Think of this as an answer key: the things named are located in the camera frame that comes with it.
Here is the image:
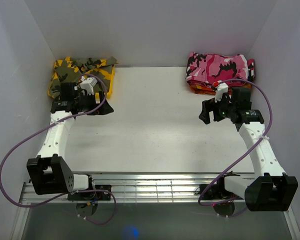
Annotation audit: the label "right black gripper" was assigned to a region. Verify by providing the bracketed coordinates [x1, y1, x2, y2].
[198, 92, 236, 125]

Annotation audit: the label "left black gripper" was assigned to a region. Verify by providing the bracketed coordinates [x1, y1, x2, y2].
[74, 91, 113, 116]

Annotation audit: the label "yellow green camouflage trousers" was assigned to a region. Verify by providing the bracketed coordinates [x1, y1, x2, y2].
[47, 56, 118, 99]

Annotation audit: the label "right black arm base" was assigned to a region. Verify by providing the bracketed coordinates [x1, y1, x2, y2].
[194, 184, 241, 200]

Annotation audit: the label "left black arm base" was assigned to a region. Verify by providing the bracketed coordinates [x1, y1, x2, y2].
[67, 184, 112, 202]

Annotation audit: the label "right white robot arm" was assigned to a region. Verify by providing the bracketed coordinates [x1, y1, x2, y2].
[199, 83, 298, 212]

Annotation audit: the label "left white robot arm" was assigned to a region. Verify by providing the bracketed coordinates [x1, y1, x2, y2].
[26, 77, 114, 200]

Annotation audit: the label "orange camouflage folded trousers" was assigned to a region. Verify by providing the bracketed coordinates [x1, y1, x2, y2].
[187, 80, 251, 95]

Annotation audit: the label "pink camouflage folded trousers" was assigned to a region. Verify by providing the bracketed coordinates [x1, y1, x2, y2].
[185, 52, 255, 87]

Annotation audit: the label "yellow plastic tray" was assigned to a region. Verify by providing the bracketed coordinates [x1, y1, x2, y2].
[97, 65, 115, 99]

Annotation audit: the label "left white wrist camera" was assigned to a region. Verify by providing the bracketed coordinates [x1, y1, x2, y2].
[79, 76, 97, 96]

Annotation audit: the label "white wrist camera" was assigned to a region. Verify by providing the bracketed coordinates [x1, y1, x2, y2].
[79, 76, 97, 96]
[212, 80, 229, 103]

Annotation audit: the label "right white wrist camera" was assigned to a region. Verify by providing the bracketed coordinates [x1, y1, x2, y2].
[212, 80, 229, 103]

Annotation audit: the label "aluminium rail frame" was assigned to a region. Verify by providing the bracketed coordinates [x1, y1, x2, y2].
[10, 172, 300, 240]

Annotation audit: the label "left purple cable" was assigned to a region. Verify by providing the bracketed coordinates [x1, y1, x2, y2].
[0, 73, 118, 225]

